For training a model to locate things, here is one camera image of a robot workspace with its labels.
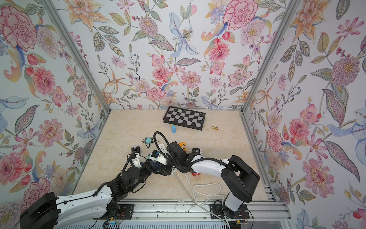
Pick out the teal usb charger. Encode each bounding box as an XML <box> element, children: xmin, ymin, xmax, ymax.
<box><xmin>143</xmin><ymin>137</ymin><xmax>154</xmax><ymax>148</ymax></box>

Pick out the aluminium frame post left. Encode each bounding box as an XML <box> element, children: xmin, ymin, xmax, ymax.
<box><xmin>40</xmin><ymin>0</ymin><xmax>112</xmax><ymax>116</ymax></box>

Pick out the white power strip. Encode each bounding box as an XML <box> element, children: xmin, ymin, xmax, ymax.
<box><xmin>148</xmin><ymin>144</ymin><xmax>168</xmax><ymax>166</ymax></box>

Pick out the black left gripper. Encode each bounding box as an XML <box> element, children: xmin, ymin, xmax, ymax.
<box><xmin>128</xmin><ymin>158</ymin><xmax>158</xmax><ymax>192</ymax></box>

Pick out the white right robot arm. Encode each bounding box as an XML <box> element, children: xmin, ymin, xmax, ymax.
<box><xmin>156</xmin><ymin>142</ymin><xmax>260</xmax><ymax>219</ymax></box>

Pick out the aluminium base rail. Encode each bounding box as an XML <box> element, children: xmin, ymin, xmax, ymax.
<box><xmin>45</xmin><ymin>197</ymin><xmax>295</xmax><ymax>229</ymax></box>

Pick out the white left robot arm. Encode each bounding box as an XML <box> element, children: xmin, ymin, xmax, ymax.
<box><xmin>20</xmin><ymin>159</ymin><xmax>156</xmax><ymax>229</ymax></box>

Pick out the aluminium frame post right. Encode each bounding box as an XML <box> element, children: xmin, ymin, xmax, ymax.
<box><xmin>241</xmin><ymin>1</ymin><xmax>299</xmax><ymax>116</ymax></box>

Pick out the orange power strip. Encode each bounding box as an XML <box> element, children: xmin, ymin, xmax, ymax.
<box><xmin>178</xmin><ymin>142</ymin><xmax>187</xmax><ymax>152</ymax></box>

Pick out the black silver chessboard box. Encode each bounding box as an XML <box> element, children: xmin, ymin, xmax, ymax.
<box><xmin>163</xmin><ymin>106</ymin><xmax>206</xmax><ymax>131</ymax></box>

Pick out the aluminium frame post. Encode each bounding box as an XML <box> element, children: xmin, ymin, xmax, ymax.
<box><xmin>241</xmin><ymin>1</ymin><xmax>299</xmax><ymax>116</ymax></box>
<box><xmin>40</xmin><ymin>0</ymin><xmax>112</xmax><ymax>116</ymax></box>

